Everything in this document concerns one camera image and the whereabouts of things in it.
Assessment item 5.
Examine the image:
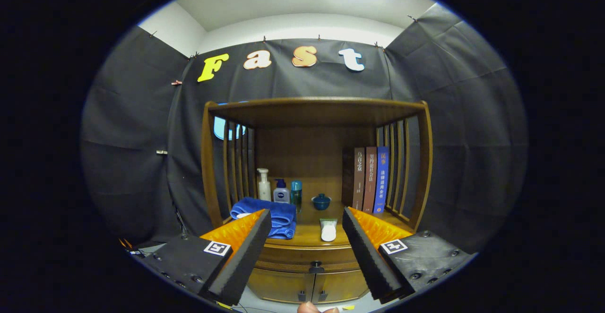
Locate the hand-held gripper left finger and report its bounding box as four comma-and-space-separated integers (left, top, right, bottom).
137, 209, 272, 306

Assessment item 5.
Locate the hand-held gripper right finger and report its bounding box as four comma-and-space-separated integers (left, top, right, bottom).
342, 207, 478, 304

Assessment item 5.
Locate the white and green tube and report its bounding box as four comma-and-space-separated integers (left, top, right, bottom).
320, 218, 338, 242

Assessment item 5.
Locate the wooden countertop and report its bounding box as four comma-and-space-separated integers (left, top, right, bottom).
227, 202, 415, 248

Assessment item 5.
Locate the wooden cabinet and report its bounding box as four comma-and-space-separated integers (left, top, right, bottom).
201, 97, 433, 304

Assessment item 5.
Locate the blue folded towel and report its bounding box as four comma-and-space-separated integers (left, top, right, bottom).
230, 197, 297, 240

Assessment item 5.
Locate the white pump bottle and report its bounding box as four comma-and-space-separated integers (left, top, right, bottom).
257, 168, 272, 202

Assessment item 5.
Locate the white bottle with blue cap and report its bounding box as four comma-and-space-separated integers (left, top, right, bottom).
273, 179, 290, 204

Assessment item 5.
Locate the reddish brown book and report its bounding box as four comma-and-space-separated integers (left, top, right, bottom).
363, 147, 378, 213

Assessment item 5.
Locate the dark brown book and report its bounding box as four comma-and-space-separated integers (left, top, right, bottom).
342, 148, 365, 211

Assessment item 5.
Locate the blue book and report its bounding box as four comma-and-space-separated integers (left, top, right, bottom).
373, 146, 390, 214

